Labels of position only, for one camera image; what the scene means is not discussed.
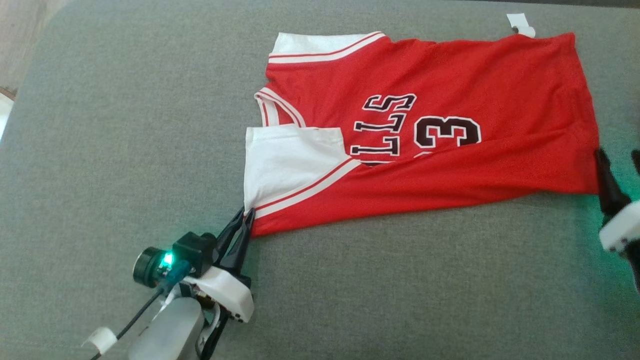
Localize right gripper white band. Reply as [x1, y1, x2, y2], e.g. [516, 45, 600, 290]
[593, 148, 640, 254]

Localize white round object brown rim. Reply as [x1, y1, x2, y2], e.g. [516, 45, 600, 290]
[0, 86, 19, 143]

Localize red basketball jersey white sleeves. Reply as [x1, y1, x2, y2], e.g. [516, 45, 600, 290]
[243, 13, 602, 239]

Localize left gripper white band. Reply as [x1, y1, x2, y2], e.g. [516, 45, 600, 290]
[192, 208, 257, 324]

